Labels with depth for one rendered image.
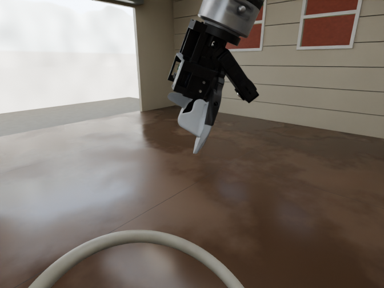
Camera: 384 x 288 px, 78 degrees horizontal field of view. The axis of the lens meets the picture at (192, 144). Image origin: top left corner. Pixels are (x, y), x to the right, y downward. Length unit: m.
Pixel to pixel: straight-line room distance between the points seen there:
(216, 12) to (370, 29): 6.27
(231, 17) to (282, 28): 6.69
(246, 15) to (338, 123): 6.42
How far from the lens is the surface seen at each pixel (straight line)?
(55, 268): 0.56
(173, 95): 0.50
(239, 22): 0.40
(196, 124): 0.40
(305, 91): 6.83
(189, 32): 0.42
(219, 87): 0.41
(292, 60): 6.92
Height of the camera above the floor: 1.63
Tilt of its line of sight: 19 degrees down
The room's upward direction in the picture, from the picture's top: straight up
